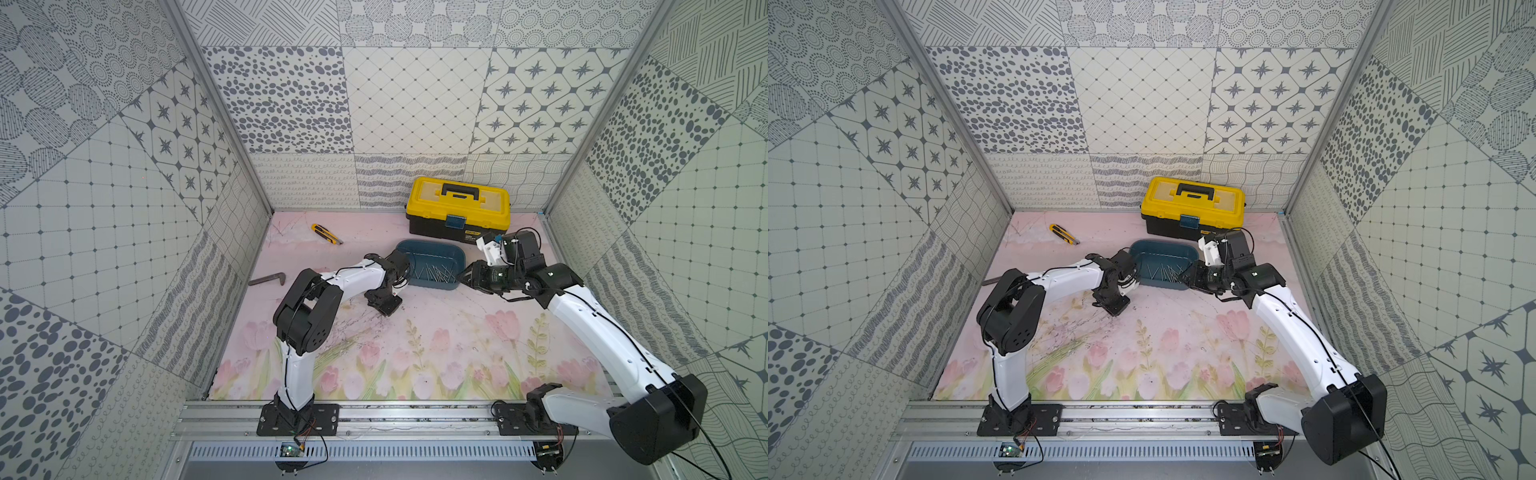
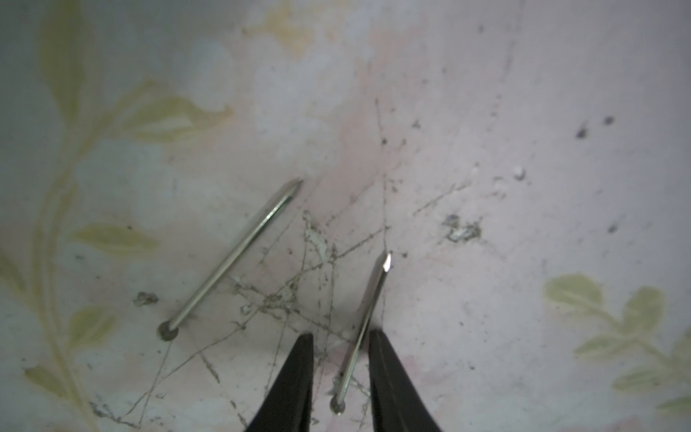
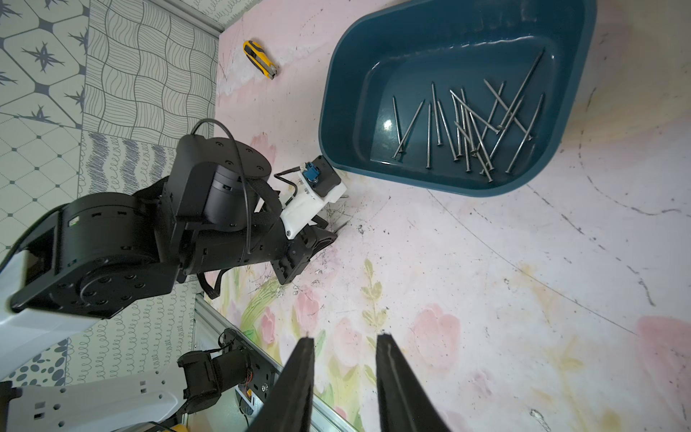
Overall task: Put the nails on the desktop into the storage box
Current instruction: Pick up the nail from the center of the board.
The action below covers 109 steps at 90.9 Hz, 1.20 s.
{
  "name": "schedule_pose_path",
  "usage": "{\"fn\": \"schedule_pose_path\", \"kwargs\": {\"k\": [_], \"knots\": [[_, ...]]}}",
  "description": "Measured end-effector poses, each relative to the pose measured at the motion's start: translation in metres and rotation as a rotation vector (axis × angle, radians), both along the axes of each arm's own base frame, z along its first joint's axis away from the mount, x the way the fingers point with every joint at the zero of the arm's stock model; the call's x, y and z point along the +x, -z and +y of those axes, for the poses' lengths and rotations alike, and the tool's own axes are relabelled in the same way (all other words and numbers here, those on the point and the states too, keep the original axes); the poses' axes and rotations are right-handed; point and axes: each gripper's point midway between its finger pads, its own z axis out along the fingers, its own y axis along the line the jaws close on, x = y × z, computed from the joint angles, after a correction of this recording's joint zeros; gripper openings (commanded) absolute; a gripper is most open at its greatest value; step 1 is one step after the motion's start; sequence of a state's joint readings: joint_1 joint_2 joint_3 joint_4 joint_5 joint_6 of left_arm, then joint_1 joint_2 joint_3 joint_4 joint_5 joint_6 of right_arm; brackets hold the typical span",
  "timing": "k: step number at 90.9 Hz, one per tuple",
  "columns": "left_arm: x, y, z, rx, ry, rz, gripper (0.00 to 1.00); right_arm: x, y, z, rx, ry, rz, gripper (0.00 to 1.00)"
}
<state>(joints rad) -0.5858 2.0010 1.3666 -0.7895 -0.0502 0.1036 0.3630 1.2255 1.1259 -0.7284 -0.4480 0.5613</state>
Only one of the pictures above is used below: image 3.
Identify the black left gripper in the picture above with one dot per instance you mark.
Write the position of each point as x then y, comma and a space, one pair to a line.
216, 250

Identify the steel nail pile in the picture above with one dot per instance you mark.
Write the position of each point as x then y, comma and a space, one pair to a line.
512, 117
524, 141

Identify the teal plastic storage box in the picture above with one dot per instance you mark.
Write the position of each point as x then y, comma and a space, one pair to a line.
466, 97

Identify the steel nail gripped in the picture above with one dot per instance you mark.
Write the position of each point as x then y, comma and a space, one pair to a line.
523, 86

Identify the steel nail pile middle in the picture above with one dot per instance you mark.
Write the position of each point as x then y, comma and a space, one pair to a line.
512, 117

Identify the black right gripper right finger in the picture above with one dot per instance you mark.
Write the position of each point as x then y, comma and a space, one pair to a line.
403, 403

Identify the steel nail pile left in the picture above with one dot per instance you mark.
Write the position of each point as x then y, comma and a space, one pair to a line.
524, 141

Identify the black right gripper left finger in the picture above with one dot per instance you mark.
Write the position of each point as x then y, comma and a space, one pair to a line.
289, 404

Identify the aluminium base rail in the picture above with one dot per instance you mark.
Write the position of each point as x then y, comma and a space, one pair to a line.
212, 330

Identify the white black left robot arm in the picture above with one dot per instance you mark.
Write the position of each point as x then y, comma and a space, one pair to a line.
91, 259

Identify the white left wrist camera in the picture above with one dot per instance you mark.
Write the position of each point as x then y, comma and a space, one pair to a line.
315, 185

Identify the yellow black utility knife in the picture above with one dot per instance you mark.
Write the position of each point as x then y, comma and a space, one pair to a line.
258, 57

